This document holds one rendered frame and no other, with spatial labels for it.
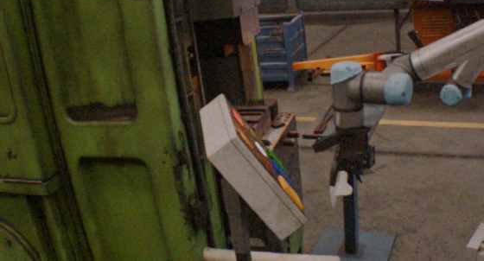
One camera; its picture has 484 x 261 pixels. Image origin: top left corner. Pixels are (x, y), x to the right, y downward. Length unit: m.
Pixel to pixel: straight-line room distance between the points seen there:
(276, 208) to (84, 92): 0.79
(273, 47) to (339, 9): 4.14
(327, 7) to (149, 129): 8.19
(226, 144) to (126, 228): 0.83
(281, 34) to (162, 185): 3.98
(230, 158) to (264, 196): 0.12
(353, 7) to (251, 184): 8.39
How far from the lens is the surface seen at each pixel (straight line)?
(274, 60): 5.56
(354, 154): 1.29
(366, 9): 9.42
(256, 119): 1.83
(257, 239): 1.99
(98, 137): 1.67
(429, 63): 1.29
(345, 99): 1.24
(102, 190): 1.84
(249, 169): 1.15
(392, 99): 1.21
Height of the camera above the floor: 1.60
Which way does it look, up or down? 20 degrees down
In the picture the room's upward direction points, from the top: 8 degrees counter-clockwise
